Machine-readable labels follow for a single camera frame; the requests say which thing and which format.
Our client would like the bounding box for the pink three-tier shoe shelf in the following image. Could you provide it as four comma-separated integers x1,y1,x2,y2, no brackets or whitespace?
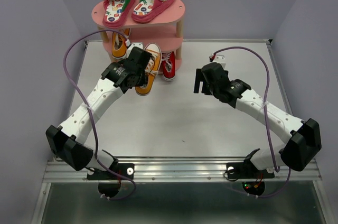
91,0,185,70

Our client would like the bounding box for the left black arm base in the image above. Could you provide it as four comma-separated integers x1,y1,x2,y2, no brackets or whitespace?
85,150,136,201

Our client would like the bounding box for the red sneaker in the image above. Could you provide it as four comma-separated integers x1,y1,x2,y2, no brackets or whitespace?
161,51,176,81

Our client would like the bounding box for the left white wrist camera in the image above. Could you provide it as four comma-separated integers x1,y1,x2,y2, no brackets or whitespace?
127,42,144,51

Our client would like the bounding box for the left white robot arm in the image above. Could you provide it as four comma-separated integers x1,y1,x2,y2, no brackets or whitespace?
46,47,153,179

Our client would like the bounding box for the aluminium mounting rail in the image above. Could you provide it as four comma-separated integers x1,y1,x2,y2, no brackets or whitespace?
43,156,323,182

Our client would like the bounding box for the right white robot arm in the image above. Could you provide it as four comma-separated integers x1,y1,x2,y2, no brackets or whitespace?
194,62,322,176

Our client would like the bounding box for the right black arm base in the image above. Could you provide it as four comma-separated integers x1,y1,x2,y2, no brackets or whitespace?
223,148,275,197

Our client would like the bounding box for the orange sneaker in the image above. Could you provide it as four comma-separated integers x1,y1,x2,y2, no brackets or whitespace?
111,32,127,62
135,43,162,96

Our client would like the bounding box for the pink sandal one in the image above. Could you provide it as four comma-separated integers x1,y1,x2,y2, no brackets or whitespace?
102,0,135,29
132,0,175,23

